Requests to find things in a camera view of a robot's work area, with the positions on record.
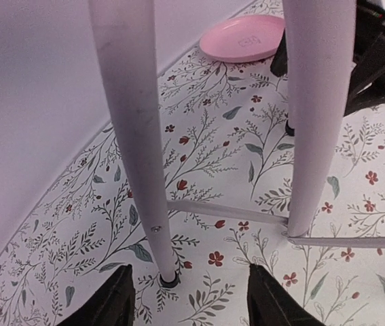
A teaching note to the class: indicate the white perforated music stand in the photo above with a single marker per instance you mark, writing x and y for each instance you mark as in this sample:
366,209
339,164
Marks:
211,140

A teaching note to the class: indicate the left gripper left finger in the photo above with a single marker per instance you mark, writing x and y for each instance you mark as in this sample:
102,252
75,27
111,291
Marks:
111,305

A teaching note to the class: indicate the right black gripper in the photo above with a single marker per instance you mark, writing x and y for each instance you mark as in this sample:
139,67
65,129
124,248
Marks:
367,82

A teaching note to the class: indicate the floral tablecloth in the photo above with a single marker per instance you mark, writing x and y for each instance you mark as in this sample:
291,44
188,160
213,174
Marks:
68,218

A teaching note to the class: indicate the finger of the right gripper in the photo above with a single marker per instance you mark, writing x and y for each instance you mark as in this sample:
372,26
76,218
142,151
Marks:
288,129

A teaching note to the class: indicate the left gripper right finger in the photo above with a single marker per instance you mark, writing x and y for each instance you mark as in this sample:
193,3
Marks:
270,305

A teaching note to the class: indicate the pink plate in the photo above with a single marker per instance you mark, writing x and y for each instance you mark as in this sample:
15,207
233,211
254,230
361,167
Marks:
243,39

